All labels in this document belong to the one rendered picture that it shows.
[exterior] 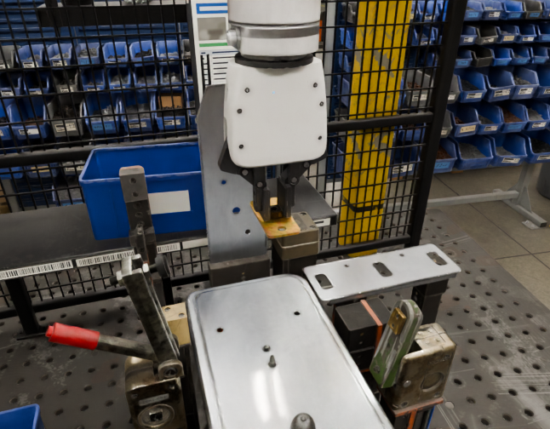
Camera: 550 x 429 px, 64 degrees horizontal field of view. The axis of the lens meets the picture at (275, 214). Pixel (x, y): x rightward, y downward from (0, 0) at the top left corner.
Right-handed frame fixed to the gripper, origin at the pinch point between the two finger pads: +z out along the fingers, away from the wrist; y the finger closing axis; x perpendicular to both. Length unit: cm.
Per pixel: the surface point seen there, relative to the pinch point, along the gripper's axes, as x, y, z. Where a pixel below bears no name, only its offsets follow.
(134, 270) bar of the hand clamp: -0.8, -16.1, 6.0
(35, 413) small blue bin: 20, -40, 49
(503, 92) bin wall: 143, 171, 36
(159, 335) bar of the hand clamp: -1.3, -14.7, 15.7
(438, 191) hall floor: 203, 194, 127
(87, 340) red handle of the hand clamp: -0.4, -22.8, 14.9
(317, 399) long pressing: -7.1, 3.9, 27.4
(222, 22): 55, 6, -12
